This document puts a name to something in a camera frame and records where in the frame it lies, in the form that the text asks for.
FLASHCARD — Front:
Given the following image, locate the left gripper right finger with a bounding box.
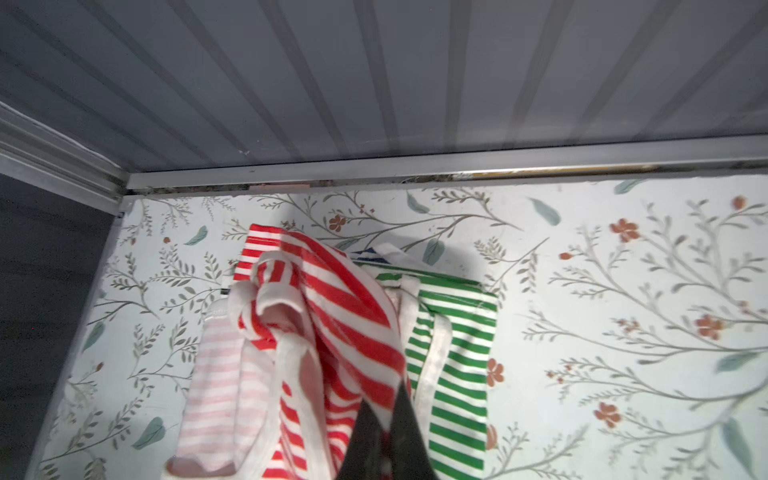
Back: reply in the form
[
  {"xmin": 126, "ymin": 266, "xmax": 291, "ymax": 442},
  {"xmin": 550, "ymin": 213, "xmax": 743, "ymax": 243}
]
[{"xmin": 390, "ymin": 383, "xmax": 437, "ymax": 480}]

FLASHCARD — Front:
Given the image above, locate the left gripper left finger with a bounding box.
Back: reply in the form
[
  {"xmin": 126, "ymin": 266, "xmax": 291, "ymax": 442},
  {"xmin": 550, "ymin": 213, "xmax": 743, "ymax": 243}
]
[{"xmin": 336, "ymin": 401, "xmax": 383, "ymax": 480}]

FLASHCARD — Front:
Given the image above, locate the red white striped tank top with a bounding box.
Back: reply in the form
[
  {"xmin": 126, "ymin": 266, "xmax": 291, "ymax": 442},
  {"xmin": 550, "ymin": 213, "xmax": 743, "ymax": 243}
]
[{"xmin": 162, "ymin": 224, "xmax": 408, "ymax": 479}]

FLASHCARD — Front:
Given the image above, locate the green white striped tank top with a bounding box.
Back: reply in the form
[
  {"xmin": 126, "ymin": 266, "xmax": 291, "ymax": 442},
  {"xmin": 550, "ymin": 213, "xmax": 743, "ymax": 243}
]
[{"xmin": 357, "ymin": 259, "xmax": 498, "ymax": 479}]

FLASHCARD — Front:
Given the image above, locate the navy white striped tank top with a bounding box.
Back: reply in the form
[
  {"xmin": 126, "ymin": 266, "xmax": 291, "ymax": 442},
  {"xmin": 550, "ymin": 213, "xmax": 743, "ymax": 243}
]
[{"xmin": 354, "ymin": 248, "xmax": 389, "ymax": 265}]

